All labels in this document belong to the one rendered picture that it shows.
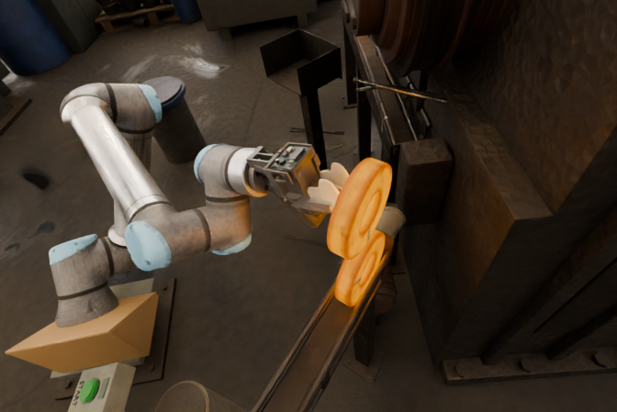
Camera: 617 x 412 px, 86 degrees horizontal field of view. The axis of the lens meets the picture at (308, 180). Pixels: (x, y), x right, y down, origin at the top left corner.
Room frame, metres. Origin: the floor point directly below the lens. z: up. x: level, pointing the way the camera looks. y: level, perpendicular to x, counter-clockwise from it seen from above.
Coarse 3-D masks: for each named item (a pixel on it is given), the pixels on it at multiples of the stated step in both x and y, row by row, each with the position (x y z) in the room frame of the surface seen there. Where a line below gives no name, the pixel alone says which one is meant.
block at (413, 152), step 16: (416, 144) 0.52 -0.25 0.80; (432, 144) 0.51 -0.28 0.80; (400, 160) 0.52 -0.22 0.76; (416, 160) 0.48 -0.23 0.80; (432, 160) 0.47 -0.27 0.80; (448, 160) 0.46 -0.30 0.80; (400, 176) 0.50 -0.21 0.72; (416, 176) 0.46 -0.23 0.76; (432, 176) 0.46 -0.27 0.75; (448, 176) 0.46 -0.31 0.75; (400, 192) 0.49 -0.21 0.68; (416, 192) 0.46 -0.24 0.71; (432, 192) 0.46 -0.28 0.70; (400, 208) 0.48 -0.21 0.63; (416, 208) 0.46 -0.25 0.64; (432, 208) 0.46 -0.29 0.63; (416, 224) 0.46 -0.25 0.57
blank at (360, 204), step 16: (368, 160) 0.33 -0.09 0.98; (352, 176) 0.30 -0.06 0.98; (368, 176) 0.30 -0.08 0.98; (384, 176) 0.32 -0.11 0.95; (352, 192) 0.28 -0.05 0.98; (368, 192) 0.28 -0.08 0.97; (384, 192) 0.33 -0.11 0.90; (336, 208) 0.27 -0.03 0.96; (352, 208) 0.26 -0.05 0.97; (368, 208) 0.32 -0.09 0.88; (336, 224) 0.25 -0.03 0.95; (352, 224) 0.25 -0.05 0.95; (368, 224) 0.29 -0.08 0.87; (336, 240) 0.24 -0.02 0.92; (352, 240) 0.25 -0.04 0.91; (352, 256) 0.25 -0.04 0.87
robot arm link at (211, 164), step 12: (216, 144) 0.55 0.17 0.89; (204, 156) 0.51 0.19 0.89; (216, 156) 0.49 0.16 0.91; (228, 156) 0.47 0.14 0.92; (204, 168) 0.49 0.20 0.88; (216, 168) 0.47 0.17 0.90; (204, 180) 0.48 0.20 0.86; (216, 180) 0.46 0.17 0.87; (228, 180) 0.43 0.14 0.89; (216, 192) 0.45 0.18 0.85; (228, 192) 0.45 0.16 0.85
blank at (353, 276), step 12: (372, 240) 0.32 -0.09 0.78; (384, 240) 0.35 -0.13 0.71; (360, 252) 0.30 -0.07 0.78; (372, 252) 0.31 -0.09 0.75; (348, 264) 0.28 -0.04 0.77; (360, 264) 0.28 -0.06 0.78; (372, 264) 0.32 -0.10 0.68; (348, 276) 0.27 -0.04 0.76; (360, 276) 0.27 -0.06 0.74; (336, 288) 0.26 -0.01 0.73; (348, 288) 0.25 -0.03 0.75; (360, 288) 0.27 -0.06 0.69; (348, 300) 0.24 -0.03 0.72
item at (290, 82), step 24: (264, 48) 1.33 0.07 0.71; (288, 48) 1.38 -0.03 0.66; (312, 48) 1.34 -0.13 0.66; (336, 48) 1.20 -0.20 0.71; (288, 72) 1.30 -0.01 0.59; (312, 72) 1.12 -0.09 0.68; (336, 72) 1.17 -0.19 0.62; (312, 96) 1.21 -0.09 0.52; (312, 120) 1.20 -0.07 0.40; (312, 144) 1.20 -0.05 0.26
